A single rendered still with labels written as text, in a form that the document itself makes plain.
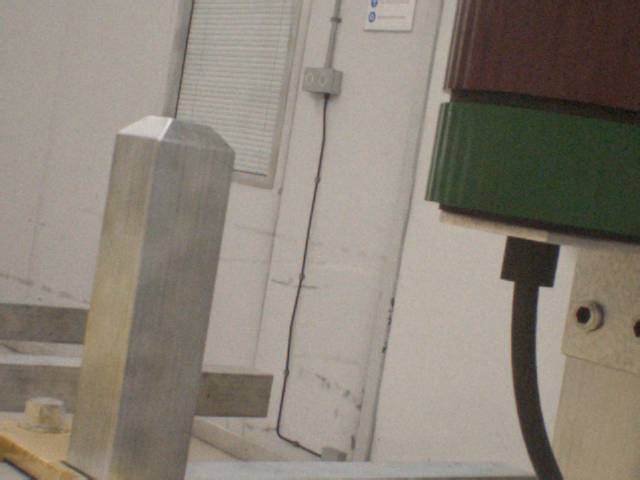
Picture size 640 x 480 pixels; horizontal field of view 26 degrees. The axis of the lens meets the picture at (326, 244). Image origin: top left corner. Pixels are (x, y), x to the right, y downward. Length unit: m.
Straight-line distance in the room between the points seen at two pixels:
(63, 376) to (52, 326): 0.28
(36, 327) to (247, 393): 0.25
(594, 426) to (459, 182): 0.08
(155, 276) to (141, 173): 0.04
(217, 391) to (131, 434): 0.38
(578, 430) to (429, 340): 4.00
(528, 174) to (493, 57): 0.03
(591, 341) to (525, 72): 0.08
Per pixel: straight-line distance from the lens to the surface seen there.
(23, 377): 0.83
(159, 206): 0.52
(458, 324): 4.24
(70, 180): 6.49
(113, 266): 0.53
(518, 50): 0.29
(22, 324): 1.11
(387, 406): 4.48
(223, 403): 0.91
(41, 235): 6.70
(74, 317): 1.12
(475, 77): 0.29
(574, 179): 0.28
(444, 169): 0.30
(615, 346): 0.33
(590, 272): 0.34
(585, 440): 0.34
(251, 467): 0.64
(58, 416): 0.61
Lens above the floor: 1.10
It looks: 3 degrees down
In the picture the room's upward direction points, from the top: 9 degrees clockwise
